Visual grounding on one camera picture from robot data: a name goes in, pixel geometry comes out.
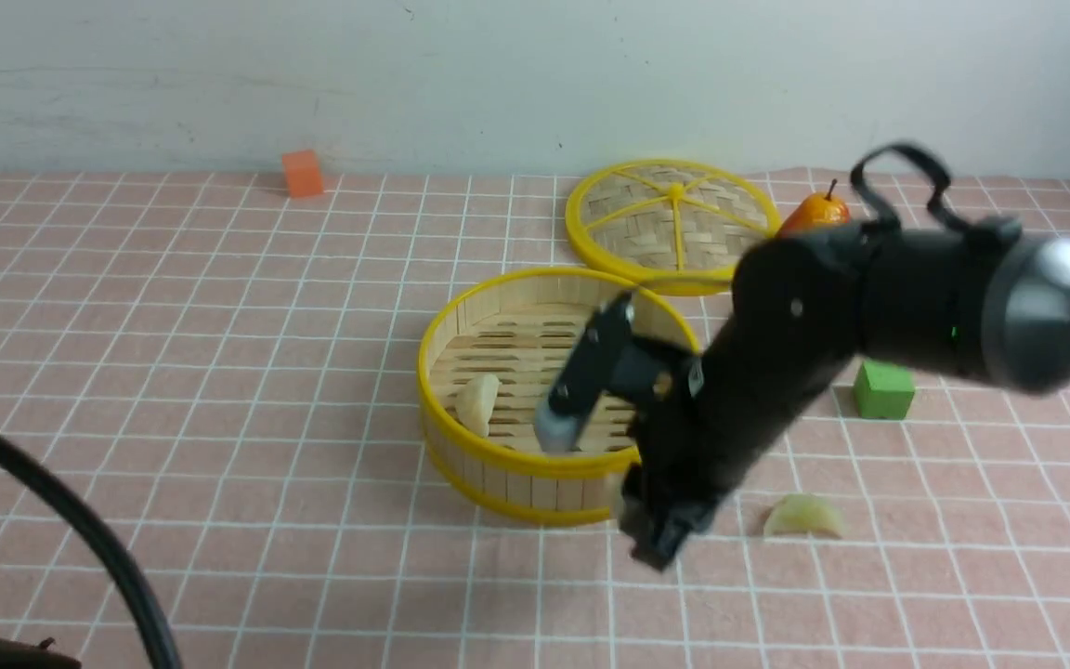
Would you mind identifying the pink checked tablecloth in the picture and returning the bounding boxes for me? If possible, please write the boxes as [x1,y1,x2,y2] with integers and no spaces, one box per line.
[0,173,1070,668]

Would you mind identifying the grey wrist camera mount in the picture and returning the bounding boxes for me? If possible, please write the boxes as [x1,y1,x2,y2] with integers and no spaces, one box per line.
[533,295,638,456]

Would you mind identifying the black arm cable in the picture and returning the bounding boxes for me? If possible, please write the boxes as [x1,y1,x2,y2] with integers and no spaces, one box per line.
[0,405,185,669]
[849,141,1024,244]

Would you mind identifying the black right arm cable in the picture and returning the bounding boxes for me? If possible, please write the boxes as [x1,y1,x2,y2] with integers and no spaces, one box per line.
[849,141,1024,244]

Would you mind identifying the yellow bamboo steamer tray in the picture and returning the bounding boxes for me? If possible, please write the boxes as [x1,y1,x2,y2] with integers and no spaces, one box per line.
[416,267,705,527]

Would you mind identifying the green foam cube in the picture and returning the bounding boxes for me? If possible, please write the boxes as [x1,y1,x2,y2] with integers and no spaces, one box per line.
[853,359,916,422]

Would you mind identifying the pale dumpling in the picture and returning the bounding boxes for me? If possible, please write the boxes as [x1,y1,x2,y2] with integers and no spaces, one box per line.
[454,372,501,438]

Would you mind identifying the yellow bamboo steamer lid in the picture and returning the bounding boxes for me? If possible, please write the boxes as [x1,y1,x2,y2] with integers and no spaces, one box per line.
[564,158,782,297]

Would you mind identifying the greenish dumpling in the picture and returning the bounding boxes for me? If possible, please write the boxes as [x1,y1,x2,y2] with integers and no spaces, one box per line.
[762,492,845,539]

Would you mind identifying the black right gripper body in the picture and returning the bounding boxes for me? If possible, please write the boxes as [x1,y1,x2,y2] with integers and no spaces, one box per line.
[621,228,870,503]

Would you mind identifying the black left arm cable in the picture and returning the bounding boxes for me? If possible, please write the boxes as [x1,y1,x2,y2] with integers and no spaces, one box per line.
[0,405,185,669]

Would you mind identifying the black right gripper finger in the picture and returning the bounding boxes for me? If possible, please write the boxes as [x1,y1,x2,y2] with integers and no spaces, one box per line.
[617,498,722,571]

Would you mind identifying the orange foam cube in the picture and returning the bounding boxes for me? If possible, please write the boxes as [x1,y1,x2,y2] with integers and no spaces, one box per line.
[281,150,326,199]

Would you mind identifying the orange yellow toy pear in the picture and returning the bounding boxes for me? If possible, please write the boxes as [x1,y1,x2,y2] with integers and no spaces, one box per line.
[776,178,851,237]

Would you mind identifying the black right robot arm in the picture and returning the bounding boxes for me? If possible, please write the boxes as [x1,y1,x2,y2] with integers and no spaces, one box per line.
[620,217,1070,571]

